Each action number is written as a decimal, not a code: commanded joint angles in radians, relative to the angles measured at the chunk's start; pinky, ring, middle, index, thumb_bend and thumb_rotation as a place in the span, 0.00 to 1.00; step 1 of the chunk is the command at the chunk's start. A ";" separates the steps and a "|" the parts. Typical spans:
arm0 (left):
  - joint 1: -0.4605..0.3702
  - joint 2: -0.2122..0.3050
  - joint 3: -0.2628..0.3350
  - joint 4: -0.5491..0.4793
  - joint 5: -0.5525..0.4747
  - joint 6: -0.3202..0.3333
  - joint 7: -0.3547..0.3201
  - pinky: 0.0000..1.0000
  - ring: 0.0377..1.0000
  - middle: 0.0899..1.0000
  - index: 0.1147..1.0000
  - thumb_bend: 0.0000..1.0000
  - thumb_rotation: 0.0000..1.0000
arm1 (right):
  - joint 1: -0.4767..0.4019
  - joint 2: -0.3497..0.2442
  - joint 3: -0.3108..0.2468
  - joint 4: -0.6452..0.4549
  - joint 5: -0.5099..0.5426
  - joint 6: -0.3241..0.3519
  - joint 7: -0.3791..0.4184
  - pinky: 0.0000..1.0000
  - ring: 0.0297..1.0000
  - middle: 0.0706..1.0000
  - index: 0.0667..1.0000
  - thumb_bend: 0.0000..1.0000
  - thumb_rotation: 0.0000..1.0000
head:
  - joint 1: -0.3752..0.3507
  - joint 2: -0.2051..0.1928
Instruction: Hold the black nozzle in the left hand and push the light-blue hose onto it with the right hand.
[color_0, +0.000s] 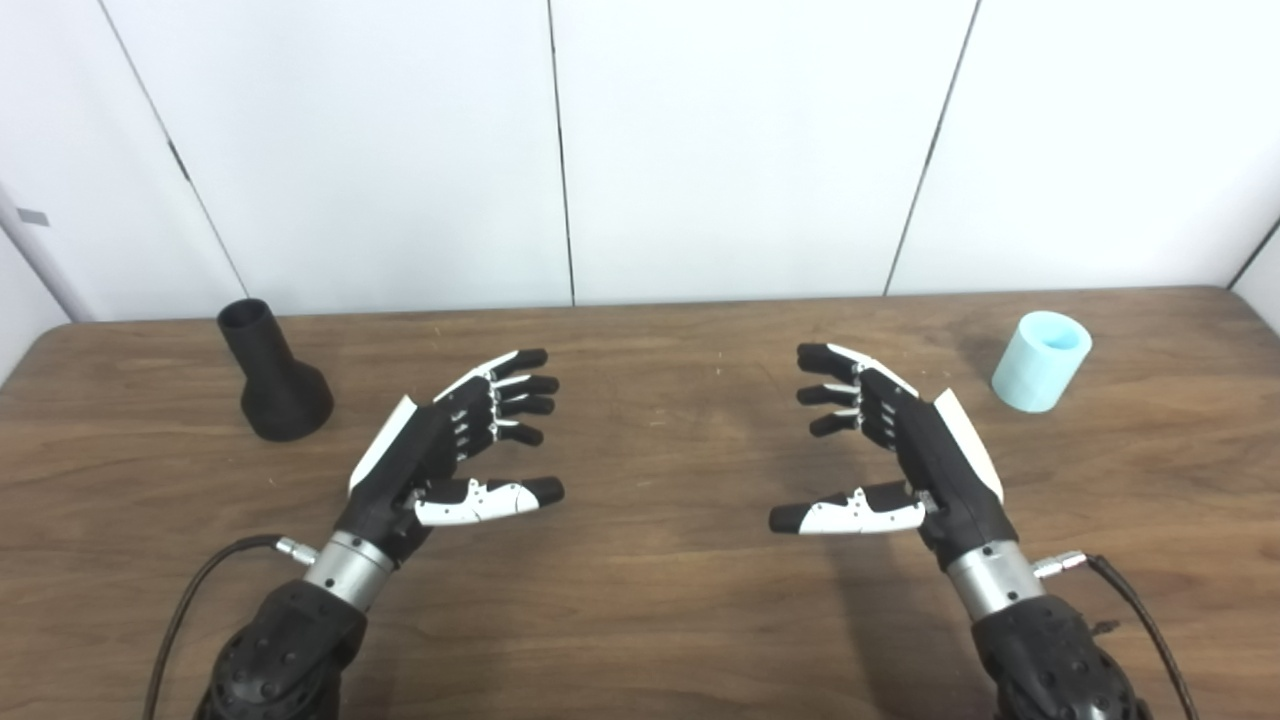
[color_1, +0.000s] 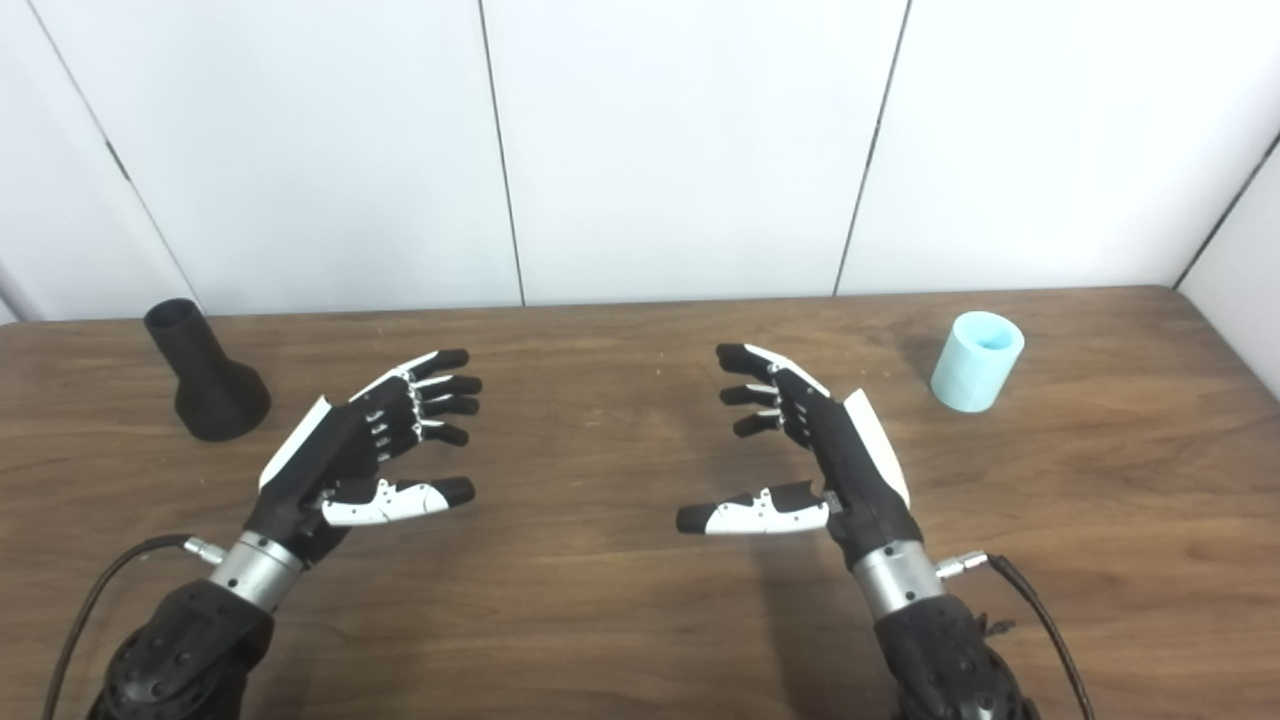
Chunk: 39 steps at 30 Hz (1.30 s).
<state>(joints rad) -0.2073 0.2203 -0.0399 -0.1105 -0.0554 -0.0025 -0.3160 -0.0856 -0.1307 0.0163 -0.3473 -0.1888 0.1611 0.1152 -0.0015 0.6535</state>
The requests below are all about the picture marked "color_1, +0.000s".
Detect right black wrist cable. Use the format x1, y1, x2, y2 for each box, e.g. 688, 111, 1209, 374
935, 550, 1098, 720

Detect black funnel-shaped nozzle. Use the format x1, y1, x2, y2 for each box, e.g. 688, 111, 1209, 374
143, 298, 273, 443

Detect light-blue hose piece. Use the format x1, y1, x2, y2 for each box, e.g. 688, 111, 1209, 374
930, 311, 1026, 413

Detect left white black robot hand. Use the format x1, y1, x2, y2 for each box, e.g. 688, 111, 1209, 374
243, 349, 483, 568

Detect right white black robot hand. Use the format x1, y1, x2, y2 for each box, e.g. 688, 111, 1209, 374
676, 343, 925, 572

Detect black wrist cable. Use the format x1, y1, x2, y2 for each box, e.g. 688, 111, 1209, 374
42, 534, 229, 720
935, 550, 1098, 720

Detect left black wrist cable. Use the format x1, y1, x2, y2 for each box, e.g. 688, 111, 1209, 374
42, 534, 229, 720

